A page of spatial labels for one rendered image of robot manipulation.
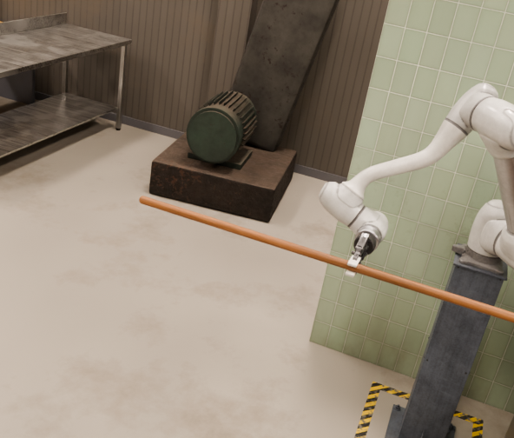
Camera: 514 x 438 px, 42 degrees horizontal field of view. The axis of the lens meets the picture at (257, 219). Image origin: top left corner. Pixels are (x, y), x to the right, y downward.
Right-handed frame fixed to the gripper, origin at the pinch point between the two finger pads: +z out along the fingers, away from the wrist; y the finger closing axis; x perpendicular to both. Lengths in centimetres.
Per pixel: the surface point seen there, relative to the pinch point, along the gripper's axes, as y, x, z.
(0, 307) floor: 119, 188, -53
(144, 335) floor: 120, 109, -73
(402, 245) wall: 45, -7, -121
